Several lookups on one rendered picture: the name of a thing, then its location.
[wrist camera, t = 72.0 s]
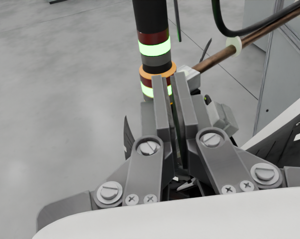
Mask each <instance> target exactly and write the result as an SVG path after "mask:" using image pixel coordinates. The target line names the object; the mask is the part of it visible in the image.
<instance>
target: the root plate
mask: <svg viewBox="0 0 300 239"><path fill-rule="evenodd" d="M195 180H196V178H192V179H191V181H192V183H193V182H194V181H195ZM192 183H190V184H188V183H187V182H186V183H184V184H183V185H181V186H180V187H178V189H177V191H178V190H181V189H184V188H187V187H189V186H192V185H193V184H192Z"/></svg>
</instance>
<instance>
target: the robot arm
mask: <svg viewBox="0 0 300 239"><path fill-rule="evenodd" d="M151 80H152V89H153V98H154V100H153V101H145V102H140V120H141V137H140V138H138V139H137V140H136V141H135V142H134V143H133V146H132V151H131V156H130V157H129V158H128V159H127V160H126V161H125V162H124V163H123V164H121V165H120V166H119V167H118V168H117V169H116V170H115V171H114V172H113V173H111V174H110V175H109V176H108V177H107V178H106V179H105V180H104V181H103V182H101V183H100V184H99V185H98V187H97V188H96V189H95V190H94V191H91V192H89V190H87V191H84V192H81V193H77V194H74V195H71V196H68V197H65V198H62V199H60V200H57V201H54V202H50V203H48V204H46V205H44V206H43V207H42V208H41V209H40V210H39V212H38V213H37V216H36V235H35V236H34V237H33V238H32V239H300V167H292V166H284V168H278V167H277V166H275V165H274V164H272V163H270V162H268V161H266V160H264V159H262V158H260V157H257V156H255V155H253V154H251V153H249V152H247V151H245V150H243V149H241V148H239V147H236V146H234V145H233V144H232V142H231V140H230V138H229V137H228V135H227V133H226V132H225V131H223V130H222V129H219V128H216V127H213V126H212V122H211V119H210V116H209V112H208V109H207V106H206V103H205V100H204V97H203V95H202V94H197V95H191V94H190V90H189V87H188V83H187V80H186V76H185V72H184V71H183V72H176V73H174V75H173V76H170V81H171V91H172V101H173V115H174V122H175V127H176V133H177V138H178V144H179V150H180V155H181V160H182V167H183V169H187V171H188V175H191V176H193V177H194V178H196V179H197V184H198V187H199V189H200V192H201V194H202V197H197V198H189V199H181V200H173V201H169V188H170V187H169V182H170V181H171V180H172V179H173V178H174V177H175V170H179V169H178V159H177V149H176V139H175V130H174V122H173V115H172V109H171V104H170V98H169V93H168V87H167V81H166V77H162V75H161V74H160V75H152V76H151Z"/></svg>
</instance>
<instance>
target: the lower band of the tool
mask: <svg viewBox="0 0 300 239"><path fill-rule="evenodd" d="M172 64H173V65H172V67H171V69H170V70H169V71H167V72H165V73H162V74H161V75H162V77H169V76H170V75H172V74H173V73H174V72H175V70H176V64H175V62H173V61H172ZM142 66H143V64H142V65H141V66H140V68H139V73H140V74H141V76H143V77H144V78H146V79H151V76H152V75H156V74H148V73H146V72H144V70H143V68H142ZM157 75H160V74H157Z"/></svg>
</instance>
